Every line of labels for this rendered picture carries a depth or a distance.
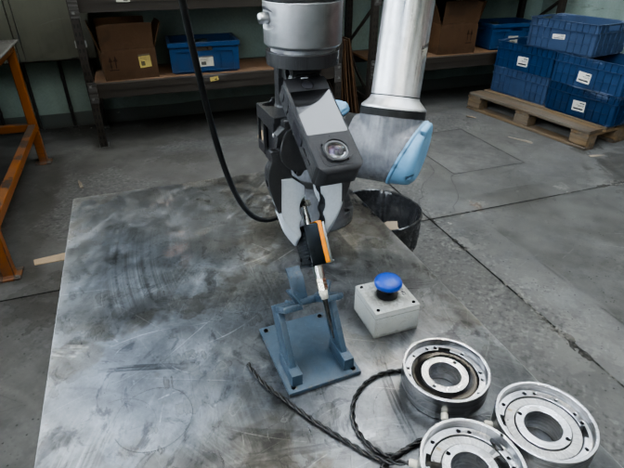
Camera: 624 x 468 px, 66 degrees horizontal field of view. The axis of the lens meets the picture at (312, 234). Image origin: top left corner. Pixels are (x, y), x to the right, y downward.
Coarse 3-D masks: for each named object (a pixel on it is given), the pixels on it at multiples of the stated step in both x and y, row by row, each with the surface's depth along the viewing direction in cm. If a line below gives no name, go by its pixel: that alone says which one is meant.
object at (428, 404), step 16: (416, 352) 63; (464, 352) 62; (432, 368) 61; (448, 368) 61; (480, 368) 60; (416, 384) 56; (432, 384) 58; (464, 384) 58; (480, 384) 58; (416, 400) 57; (432, 400) 55; (448, 400) 54; (464, 400) 54; (480, 400) 56; (432, 416) 57; (448, 416) 56; (464, 416) 57
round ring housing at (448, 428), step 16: (432, 432) 51; (448, 432) 52; (464, 432) 52; (480, 432) 52; (496, 432) 51; (432, 448) 51; (448, 448) 51; (464, 448) 51; (480, 448) 51; (512, 448) 50; (448, 464) 49; (464, 464) 51; (480, 464) 50; (496, 464) 49; (512, 464) 49
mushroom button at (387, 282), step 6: (378, 276) 69; (384, 276) 69; (390, 276) 69; (396, 276) 69; (378, 282) 68; (384, 282) 68; (390, 282) 68; (396, 282) 68; (378, 288) 68; (384, 288) 68; (390, 288) 67; (396, 288) 68
